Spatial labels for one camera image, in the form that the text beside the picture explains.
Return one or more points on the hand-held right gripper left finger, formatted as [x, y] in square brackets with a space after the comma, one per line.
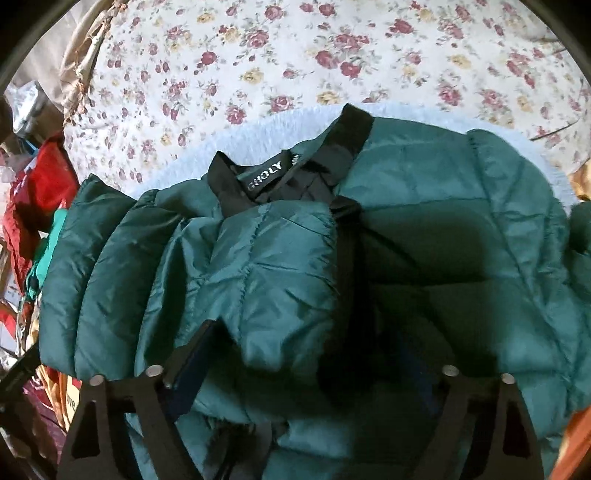
[194, 364]

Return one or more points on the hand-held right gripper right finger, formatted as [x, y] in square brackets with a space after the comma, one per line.
[455, 401]

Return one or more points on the green puffer jacket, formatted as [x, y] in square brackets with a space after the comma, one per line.
[286, 258]

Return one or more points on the teal cloth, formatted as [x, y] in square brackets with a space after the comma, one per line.
[46, 258]

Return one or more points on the orange and yellow blanket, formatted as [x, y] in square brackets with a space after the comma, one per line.
[577, 443]

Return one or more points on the red cloth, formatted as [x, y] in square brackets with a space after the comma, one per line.
[39, 184]

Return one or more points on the white fluffy blanket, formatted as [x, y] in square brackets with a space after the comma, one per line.
[286, 131]

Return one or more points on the silver plastic bag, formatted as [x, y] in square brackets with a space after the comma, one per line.
[27, 104]

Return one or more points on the floral bedsheet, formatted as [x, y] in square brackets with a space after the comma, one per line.
[258, 64]

